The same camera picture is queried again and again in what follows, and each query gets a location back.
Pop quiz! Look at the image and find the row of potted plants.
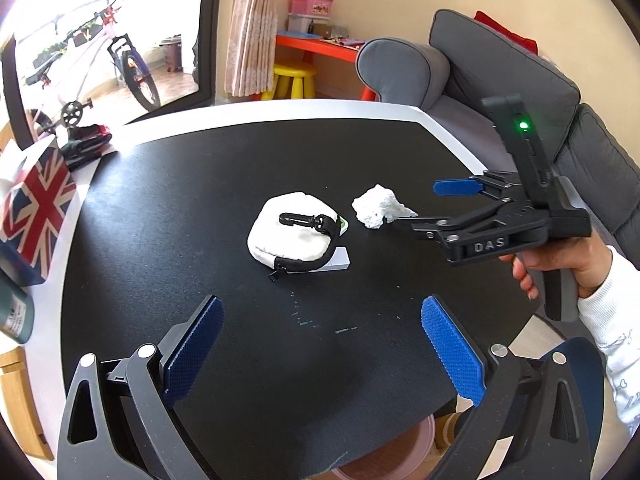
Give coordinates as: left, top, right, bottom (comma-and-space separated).
47, 17, 99, 54

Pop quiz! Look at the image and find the red kids table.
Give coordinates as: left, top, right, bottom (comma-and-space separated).
274, 30, 379, 102

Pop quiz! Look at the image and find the flag print tissue box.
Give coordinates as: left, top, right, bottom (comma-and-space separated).
0, 136, 79, 287

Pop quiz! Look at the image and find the pink plastic bin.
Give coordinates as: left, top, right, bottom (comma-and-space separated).
332, 414, 439, 480

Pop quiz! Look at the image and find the person's right hand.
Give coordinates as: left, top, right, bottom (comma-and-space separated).
500, 232, 614, 304

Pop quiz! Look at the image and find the beige patterned curtain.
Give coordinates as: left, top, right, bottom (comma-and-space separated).
222, 0, 279, 101

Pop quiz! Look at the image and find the clear storage box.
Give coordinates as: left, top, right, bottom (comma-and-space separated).
286, 12, 334, 36

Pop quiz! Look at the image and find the large white tissue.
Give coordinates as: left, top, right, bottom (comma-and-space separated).
351, 184, 420, 231

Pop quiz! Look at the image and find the grey sofa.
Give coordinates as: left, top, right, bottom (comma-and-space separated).
356, 8, 640, 267

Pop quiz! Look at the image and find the pink storage box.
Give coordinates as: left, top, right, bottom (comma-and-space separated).
291, 0, 334, 17

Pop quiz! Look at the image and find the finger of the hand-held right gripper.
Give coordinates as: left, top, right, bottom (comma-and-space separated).
432, 170, 524, 204
410, 202, 516, 247

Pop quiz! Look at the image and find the teal thermos bottle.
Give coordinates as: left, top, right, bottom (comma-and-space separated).
0, 272, 36, 345

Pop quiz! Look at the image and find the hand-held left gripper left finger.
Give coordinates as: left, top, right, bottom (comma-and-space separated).
56, 295, 225, 480

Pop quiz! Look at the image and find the red cushion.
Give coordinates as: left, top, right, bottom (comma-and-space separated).
472, 10, 540, 59

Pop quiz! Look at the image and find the person's right forearm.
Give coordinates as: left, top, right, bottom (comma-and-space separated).
577, 247, 640, 437

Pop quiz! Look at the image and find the yellow plastic stool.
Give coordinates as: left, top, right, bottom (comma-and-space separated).
260, 62, 319, 101

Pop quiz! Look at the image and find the white bicycle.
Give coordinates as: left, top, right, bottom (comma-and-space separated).
22, 0, 162, 134

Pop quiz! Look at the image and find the maroon balcony bin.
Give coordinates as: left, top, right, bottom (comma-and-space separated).
163, 37, 186, 74

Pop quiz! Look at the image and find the white card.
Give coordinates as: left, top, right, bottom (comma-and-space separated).
320, 246, 352, 274

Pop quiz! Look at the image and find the white pouch with black strap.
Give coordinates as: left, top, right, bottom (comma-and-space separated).
246, 191, 349, 282

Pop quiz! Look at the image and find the black sliding door frame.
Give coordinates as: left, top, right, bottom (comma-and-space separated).
0, 0, 226, 153

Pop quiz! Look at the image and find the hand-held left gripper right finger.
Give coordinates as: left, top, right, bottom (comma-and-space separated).
421, 296, 594, 480

